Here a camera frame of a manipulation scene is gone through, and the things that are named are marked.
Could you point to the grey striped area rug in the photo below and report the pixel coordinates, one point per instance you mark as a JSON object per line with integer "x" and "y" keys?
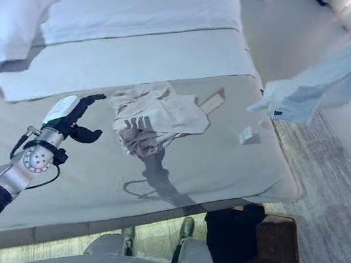
{"x": 334, "y": 195}

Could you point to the beige upholstered bed frame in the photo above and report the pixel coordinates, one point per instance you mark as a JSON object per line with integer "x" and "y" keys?
{"x": 65, "y": 230}

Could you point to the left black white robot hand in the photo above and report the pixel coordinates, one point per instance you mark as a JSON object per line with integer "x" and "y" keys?
{"x": 61, "y": 111}

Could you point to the pale beige bed sheet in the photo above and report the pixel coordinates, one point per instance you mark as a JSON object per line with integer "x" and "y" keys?
{"x": 140, "y": 57}

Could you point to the left grey robot leg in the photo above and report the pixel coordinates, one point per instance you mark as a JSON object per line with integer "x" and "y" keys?
{"x": 104, "y": 244}

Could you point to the black garment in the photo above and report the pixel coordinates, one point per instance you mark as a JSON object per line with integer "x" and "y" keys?
{"x": 232, "y": 236}

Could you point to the large bed with grey cover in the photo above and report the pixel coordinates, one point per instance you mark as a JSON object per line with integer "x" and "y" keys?
{"x": 223, "y": 165}

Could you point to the brown woven laundry basket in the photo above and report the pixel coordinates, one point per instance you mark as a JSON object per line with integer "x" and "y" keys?
{"x": 280, "y": 246}

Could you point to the grey robot leg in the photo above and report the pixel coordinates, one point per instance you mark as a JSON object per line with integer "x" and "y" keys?
{"x": 104, "y": 244}
{"x": 197, "y": 260}

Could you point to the pale blue white shirt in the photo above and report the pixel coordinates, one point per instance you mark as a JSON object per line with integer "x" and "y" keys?
{"x": 318, "y": 83}

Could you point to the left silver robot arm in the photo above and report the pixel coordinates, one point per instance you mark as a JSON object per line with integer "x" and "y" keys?
{"x": 37, "y": 158}

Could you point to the right grey robot leg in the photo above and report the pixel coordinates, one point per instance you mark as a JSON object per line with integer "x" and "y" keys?
{"x": 197, "y": 260}

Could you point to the beige garment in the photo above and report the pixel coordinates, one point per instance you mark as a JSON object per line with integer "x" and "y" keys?
{"x": 165, "y": 110}

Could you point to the white duvet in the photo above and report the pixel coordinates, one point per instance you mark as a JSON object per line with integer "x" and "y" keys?
{"x": 131, "y": 6}

